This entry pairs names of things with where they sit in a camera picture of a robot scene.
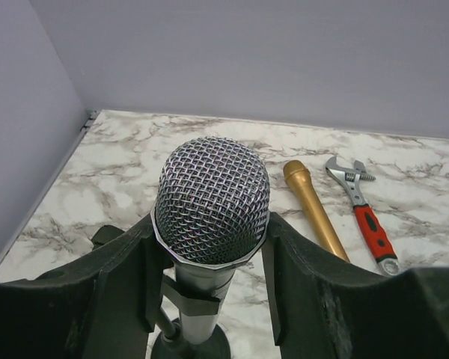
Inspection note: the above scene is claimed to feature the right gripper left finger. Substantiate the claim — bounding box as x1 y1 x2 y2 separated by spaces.
0 217 167 358

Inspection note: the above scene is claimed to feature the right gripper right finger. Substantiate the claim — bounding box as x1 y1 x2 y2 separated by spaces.
262 213 449 358

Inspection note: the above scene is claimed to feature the gold microphone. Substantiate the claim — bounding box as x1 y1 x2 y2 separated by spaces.
283 160 350 263

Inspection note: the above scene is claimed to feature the silver microphone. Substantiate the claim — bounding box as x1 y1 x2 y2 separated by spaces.
151 137 270 345

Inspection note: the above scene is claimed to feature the black left mic stand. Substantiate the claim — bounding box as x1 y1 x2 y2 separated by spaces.
90 224 231 359

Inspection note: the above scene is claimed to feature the red-handled adjustable wrench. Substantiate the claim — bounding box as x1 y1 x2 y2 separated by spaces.
325 156 401 276

